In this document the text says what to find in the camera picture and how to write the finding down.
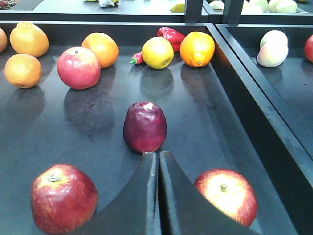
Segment knobbed orange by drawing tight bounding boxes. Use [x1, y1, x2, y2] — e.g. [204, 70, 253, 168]
[0, 28, 8, 53]
[9, 21, 49, 58]

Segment yellow orange citrus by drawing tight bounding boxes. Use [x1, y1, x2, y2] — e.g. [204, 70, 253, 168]
[142, 36, 174, 70]

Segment red chili pepper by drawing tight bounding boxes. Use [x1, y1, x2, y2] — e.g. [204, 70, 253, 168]
[129, 51, 144, 65]

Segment small orange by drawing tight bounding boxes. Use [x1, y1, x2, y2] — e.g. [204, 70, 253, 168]
[4, 54, 42, 89]

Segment white garlic bulb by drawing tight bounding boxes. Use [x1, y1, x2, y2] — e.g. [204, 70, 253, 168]
[99, 0, 116, 8]

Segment orange beside middle apple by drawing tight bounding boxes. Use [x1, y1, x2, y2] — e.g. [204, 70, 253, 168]
[82, 32, 119, 69]

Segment dark red apple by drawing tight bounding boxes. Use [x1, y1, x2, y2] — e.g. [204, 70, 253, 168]
[123, 102, 167, 153]

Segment red apple right tray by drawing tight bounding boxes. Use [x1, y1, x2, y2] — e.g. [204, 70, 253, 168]
[304, 35, 313, 63]

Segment peach front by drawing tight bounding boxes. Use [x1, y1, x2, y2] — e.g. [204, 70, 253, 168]
[256, 41, 289, 68]

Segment red yellow apple front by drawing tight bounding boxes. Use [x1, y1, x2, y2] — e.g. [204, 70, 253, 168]
[194, 168, 258, 227]

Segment yellow lemon front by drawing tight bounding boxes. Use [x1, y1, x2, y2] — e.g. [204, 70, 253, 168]
[170, 3, 185, 13]

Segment orange near tray edge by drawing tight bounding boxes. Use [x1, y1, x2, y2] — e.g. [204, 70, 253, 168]
[180, 31, 215, 68]

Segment red bell pepper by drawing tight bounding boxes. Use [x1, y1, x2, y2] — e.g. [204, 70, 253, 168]
[157, 27, 185, 53]

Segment knobbed orange left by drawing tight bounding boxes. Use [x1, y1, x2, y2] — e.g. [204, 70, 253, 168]
[0, 28, 8, 53]

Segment pink red apple middle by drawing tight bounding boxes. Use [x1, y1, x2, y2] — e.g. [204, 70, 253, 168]
[57, 47, 101, 90]

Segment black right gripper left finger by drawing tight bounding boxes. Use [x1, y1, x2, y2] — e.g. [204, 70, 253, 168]
[71, 152, 158, 235]

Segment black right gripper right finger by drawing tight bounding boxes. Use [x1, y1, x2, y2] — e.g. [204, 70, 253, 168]
[158, 151, 255, 235]

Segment knobbed orange right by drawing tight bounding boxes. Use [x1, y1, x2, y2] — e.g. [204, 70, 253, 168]
[9, 21, 49, 58]

